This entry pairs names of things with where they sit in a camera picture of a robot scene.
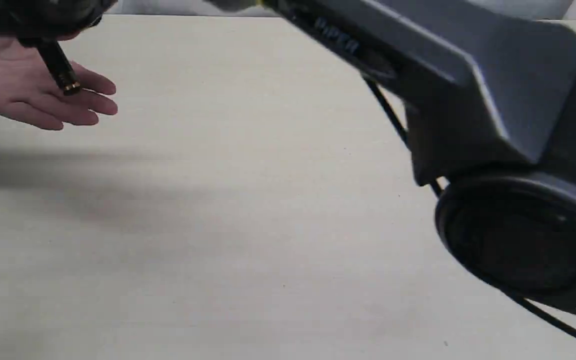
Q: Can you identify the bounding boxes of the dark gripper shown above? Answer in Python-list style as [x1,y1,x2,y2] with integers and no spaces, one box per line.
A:
[0,0,117,40]

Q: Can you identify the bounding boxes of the black gold-trimmed screwdriver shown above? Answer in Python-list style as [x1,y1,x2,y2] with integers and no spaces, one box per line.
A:
[35,38,82,96]

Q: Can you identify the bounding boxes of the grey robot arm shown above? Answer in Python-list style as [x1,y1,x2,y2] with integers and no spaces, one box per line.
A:
[211,0,576,324]

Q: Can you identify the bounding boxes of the open bare human hand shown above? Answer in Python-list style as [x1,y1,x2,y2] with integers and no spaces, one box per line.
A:
[0,38,119,131]

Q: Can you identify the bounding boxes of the white backdrop curtain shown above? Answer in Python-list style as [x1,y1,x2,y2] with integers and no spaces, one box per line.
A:
[108,0,576,20]

